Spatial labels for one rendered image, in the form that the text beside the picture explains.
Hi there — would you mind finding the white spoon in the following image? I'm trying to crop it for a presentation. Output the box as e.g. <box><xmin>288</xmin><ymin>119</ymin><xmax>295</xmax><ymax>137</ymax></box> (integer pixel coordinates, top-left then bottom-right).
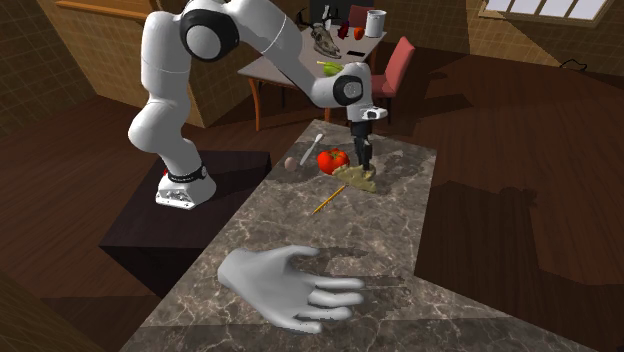
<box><xmin>298</xmin><ymin>133</ymin><xmax>325</xmax><ymax>167</ymax></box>

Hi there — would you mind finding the dark robot stand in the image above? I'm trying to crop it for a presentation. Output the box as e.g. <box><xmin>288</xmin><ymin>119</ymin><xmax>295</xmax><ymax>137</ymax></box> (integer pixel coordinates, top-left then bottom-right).
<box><xmin>98</xmin><ymin>149</ymin><xmax>273</xmax><ymax>299</ymax></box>

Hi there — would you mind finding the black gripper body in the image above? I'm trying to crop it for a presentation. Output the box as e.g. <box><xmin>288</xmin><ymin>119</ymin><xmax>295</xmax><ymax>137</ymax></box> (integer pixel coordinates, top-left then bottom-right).
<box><xmin>350</xmin><ymin>120</ymin><xmax>376</xmax><ymax>143</ymax></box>

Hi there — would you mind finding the window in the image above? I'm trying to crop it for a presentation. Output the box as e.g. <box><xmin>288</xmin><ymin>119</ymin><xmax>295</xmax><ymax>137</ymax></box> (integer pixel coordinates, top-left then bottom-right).
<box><xmin>477</xmin><ymin>0</ymin><xmax>617</xmax><ymax>28</ymax></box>

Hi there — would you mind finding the red tomato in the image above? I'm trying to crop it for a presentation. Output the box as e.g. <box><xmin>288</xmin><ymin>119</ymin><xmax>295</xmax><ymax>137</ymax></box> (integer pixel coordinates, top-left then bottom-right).
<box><xmin>316</xmin><ymin>147</ymin><xmax>351</xmax><ymax>176</ymax></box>

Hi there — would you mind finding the yellow pencil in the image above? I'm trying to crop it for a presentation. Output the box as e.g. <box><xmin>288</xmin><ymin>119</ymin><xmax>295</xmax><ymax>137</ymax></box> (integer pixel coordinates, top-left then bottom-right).
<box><xmin>311</xmin><ymin>184</ymin><xmax>348</xmax><ymax>216</ymax></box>

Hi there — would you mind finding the beige lumpy flat object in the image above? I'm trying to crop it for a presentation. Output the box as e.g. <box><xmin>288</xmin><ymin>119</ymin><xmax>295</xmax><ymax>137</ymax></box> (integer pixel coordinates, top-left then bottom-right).
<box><xmin>332</xmin><ymin>163</ymin><xmax>378</xmax><ymax>194</ymax></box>

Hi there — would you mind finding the grey hand model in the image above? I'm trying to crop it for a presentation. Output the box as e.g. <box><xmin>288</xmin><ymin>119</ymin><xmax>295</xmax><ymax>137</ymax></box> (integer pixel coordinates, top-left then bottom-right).
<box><xmin>216</xmin><ymin>245</ymin><xmax>366</xmax><ymax>335</ymax></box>

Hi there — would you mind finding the red chair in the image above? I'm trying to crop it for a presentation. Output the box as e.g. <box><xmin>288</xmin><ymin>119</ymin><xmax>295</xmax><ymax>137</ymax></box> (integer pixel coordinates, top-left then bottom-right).
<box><xmin>370</xmin><ymin>35</ymin><xmax>417</xmax><ymax>124</ymax></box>
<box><xmin>346</xmin><ymin>4</ymin><xmax>375</xmax><ymax>29</ymax></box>

